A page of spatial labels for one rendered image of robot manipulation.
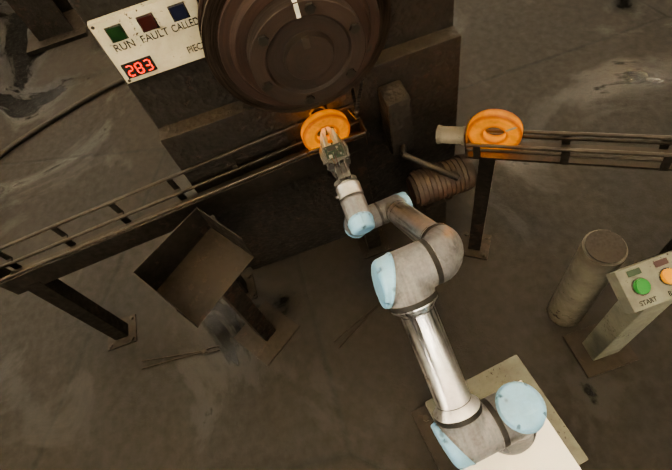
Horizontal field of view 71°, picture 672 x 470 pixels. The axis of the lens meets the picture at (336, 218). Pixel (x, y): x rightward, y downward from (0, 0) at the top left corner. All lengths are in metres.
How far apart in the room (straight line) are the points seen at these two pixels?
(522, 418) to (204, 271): 0.96
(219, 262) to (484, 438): 0.87
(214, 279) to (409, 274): 0.66
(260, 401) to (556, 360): 1.11
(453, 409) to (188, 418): 1.16
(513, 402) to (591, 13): 2.42
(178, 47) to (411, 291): 0.85
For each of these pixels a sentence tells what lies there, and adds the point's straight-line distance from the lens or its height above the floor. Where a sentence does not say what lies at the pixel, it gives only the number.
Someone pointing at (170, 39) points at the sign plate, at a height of 1.14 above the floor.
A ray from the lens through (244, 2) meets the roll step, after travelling 1.14.
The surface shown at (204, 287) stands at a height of 0.60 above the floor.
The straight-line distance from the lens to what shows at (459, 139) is 1.51.
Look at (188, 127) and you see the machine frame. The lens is 1.50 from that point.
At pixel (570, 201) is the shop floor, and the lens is 2.27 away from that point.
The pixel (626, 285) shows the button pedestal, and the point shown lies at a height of 0.60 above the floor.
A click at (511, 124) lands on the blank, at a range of 1.46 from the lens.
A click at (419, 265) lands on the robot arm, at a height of 0.86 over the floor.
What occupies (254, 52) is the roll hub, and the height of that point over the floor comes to 1.17.
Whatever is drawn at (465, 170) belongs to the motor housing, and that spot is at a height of 0.52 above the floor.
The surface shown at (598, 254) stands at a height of 0.52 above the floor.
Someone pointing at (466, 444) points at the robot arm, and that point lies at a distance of 1.22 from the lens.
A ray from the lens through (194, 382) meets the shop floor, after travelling 2.08.
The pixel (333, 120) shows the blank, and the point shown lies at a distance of 1.47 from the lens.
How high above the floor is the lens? 1.82
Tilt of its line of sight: 56 degrees down
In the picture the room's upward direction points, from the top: 18 degrees counter-clockwise
